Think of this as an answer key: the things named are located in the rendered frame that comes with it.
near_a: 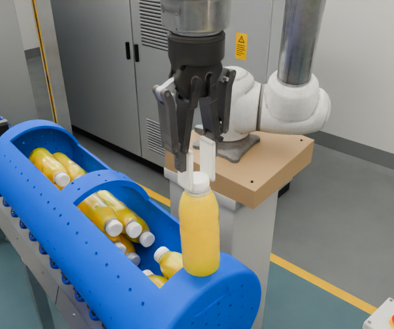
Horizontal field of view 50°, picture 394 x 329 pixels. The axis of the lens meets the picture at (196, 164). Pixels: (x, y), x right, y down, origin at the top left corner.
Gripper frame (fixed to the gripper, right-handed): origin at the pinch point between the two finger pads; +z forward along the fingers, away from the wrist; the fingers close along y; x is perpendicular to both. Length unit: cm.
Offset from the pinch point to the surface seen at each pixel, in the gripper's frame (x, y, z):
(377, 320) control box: 23, -27, 36
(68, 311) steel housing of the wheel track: -39, 12, 59
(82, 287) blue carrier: -21.7, 13.2, 35.1
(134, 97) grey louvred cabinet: -213, -122, 87
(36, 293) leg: -92, 7, 100
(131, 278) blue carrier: -9.3, 8.4, 25.9
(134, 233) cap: -30.9, -5.7, 36.6
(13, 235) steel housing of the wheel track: -79, 12, 59
